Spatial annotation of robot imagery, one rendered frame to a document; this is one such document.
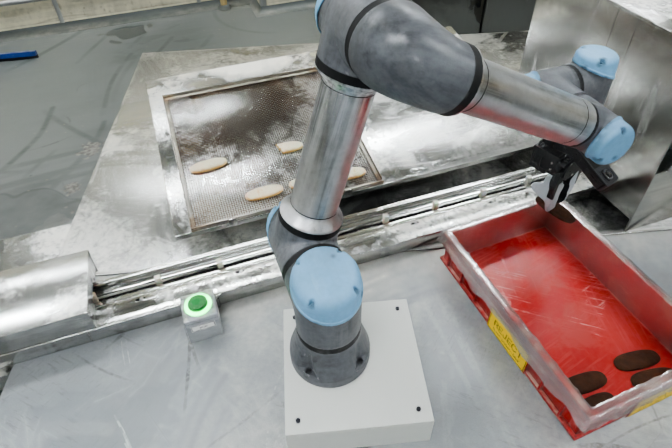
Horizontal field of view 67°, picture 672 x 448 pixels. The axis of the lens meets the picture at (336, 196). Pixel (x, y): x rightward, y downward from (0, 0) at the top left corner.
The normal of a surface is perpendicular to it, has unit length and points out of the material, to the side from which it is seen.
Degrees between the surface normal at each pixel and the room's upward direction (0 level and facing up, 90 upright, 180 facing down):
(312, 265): 8
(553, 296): 0
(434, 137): 10
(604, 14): 90
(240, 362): 0
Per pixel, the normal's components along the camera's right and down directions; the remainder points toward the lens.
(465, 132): 0.04, -0.62
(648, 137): -0.94, 0.24
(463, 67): 0.41, 0.04
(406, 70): -0.21, 0.47
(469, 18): 0.33, 0.63
